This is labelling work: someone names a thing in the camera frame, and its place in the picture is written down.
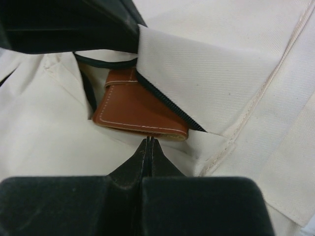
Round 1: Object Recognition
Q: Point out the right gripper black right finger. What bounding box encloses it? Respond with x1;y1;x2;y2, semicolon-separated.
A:
141;138;275;236

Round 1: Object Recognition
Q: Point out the beige canvas student bag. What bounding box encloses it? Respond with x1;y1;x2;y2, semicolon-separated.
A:
0;0;315;236

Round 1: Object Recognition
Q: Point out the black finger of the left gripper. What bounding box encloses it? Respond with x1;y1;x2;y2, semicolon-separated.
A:
0;0;146;54

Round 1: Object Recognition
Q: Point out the brown leather wallet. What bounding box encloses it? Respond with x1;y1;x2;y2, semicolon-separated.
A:
93;68;189;141

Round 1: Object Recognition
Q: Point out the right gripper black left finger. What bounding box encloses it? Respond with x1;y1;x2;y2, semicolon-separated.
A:
0;138;150;236

